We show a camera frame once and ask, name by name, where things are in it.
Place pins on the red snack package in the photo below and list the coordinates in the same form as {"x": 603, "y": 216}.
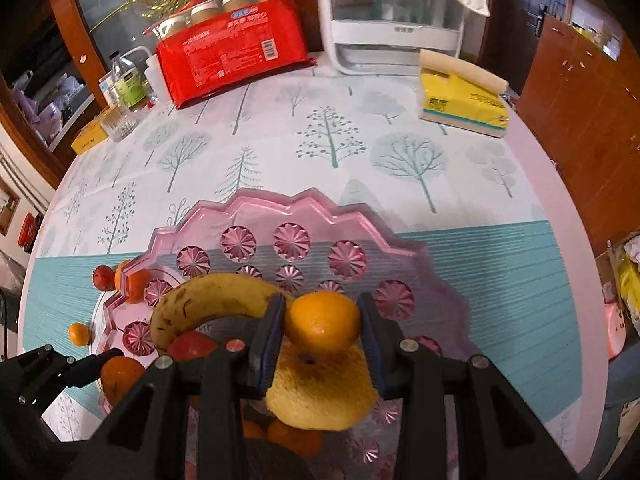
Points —
{"x": 236, "y": 47}

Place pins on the pink plastic fruit bowl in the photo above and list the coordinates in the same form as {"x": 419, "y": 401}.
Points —
{"x": 145, "y": 437}

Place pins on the brown wooden cabinet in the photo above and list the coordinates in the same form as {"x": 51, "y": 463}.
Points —
{"x": 583, "y": 108}

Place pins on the white countertop appliance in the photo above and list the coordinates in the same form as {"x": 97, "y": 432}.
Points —
{"x": 385, "y": 37}

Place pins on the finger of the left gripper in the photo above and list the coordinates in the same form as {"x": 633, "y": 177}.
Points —
{"x": 87, "y": 370}

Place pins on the dark avocado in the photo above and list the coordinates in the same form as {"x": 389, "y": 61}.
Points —
{"x": 271, "y": 461}

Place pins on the tree pattern tablecloth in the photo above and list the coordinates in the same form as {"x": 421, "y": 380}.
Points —
{"x": 495, "y": 215}

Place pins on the green label bottle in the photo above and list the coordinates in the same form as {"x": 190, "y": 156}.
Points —
{"x": 128, "y": 83}

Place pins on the large orange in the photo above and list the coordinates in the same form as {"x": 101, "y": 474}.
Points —
{"x": 118, "y": 376}

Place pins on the cardboard box with bags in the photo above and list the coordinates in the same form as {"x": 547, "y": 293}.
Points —
{"x": 623, "y": 258}

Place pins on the yellow tissue pack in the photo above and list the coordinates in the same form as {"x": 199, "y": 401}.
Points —
{"x": 456, "y": 93}

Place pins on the clear glass cup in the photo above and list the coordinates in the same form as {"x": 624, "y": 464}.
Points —
{"x": 118, "y": 122}

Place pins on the small white carton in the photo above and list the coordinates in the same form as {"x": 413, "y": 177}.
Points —
{"x": 106, "y": 87}

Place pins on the small tangerine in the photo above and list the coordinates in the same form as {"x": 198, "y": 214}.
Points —
{"x": 80, "y": 334}
{"x": 304, "y": 443}

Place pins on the white squeeze bottle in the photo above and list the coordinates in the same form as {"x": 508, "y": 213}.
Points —
{"x": 152, "y": 75}

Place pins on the yellow spotted pear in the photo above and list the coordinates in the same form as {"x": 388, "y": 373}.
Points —
{"x": 316, "y": 391}

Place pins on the pink plastic stool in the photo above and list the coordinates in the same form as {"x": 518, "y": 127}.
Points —
{"x": 615, "y": 329}

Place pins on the jar pack behind package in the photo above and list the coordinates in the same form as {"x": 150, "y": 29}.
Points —
{"x": 196, "y": 12}

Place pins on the yellow flat box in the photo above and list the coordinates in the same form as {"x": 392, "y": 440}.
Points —
{"x": 88, "y": 137}

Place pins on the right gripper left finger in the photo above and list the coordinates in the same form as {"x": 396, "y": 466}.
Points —
{"x": 145, "y": 436}

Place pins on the small red fruit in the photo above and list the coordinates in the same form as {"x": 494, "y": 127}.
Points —
{"x": 103, "y": 278}

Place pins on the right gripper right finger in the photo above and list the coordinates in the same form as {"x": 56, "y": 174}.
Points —
{"x": 498, "y": 435}

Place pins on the spotted yellow banana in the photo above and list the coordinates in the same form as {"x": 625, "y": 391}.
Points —
{"x": 207, "y": 298}

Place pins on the red yellow apple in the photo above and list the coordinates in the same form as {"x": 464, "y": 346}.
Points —
{"x": 191, "y": 346}

